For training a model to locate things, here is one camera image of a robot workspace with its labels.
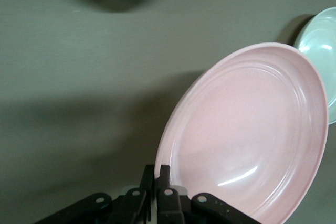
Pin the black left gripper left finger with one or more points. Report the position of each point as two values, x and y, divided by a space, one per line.
131 208

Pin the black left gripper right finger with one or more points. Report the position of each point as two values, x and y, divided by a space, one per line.
170 208

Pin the pink plate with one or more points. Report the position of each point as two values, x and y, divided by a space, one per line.
249 116

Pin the brown table cloth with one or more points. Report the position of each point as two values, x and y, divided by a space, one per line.
105 64

